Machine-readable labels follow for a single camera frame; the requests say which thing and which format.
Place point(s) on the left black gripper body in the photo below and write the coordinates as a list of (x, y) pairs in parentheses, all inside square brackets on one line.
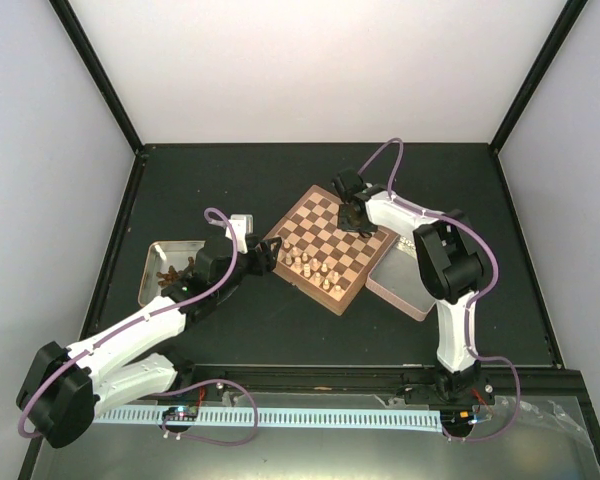
[(260, 260)]

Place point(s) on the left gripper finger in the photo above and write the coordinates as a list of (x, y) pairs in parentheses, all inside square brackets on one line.
[(271, 259), (273, 243)]

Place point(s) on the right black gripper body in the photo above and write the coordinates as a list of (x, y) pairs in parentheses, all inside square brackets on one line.
[(347, 222)]

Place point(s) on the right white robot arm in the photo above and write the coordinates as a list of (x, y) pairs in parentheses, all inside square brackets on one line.
[(453, 264)]

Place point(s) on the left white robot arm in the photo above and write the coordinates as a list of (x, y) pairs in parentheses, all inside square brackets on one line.
[(66, 388)]

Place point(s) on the pile of dark chess pieces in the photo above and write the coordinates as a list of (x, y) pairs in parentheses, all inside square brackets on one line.
[(172, 275)]

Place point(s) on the left control circuit board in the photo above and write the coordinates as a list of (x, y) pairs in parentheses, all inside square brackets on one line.
[(180, 413)]

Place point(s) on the control circuit board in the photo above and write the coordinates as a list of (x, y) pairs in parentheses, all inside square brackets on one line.
[(465, 417), (180, 413)]

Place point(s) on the right control circuit board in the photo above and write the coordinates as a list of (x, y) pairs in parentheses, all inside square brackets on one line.
[(465, 417)]

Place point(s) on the wooden chessboard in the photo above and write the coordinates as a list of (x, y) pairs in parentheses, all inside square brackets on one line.
[(311, 226)]

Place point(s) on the pink plastic basket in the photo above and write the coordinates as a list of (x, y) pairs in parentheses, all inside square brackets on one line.
[(396, 279)]

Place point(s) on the yellow plastic tray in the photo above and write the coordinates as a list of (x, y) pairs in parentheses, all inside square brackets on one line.
[(165, 262)]

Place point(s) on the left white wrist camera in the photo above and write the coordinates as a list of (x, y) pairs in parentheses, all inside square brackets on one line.
[(242, 226)]

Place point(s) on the white slotted cable duct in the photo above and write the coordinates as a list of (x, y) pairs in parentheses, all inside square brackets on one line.
[(266, 417)]

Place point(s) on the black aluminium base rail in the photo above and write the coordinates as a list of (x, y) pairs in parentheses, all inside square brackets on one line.
[(416, 385)]

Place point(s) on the right black frame post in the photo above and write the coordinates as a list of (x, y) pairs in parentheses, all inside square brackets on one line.
[(551, 46)]

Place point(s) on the black frame post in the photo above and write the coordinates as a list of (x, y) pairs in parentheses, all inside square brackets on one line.
[(83, 46), (551, 46)]

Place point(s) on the left black frame post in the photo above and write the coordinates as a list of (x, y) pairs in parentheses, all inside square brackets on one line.
[(83, 46)]

